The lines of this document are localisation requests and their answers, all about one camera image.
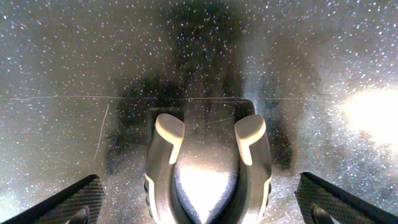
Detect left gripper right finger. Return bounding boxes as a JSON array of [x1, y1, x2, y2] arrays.
[[294, 171, 398, 224]]

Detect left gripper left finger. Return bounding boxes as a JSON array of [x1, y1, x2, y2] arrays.
[[0, 174, 106, 224]]

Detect pliers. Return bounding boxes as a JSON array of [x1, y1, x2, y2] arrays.
[[143, 113, 274, 224]]

